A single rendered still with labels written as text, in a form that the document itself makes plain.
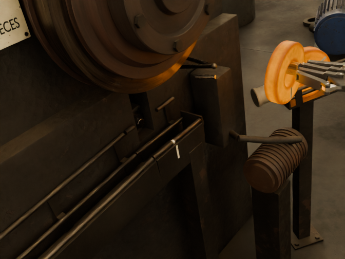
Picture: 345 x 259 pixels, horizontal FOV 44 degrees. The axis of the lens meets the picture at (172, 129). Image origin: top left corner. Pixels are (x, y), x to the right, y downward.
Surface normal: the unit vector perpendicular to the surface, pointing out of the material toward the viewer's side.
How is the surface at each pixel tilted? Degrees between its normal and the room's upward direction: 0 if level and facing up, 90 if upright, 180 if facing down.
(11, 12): 90
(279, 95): 93
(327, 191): 0
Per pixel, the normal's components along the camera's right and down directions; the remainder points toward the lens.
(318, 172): -0.15, -0.83
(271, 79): -0.64, 0.30
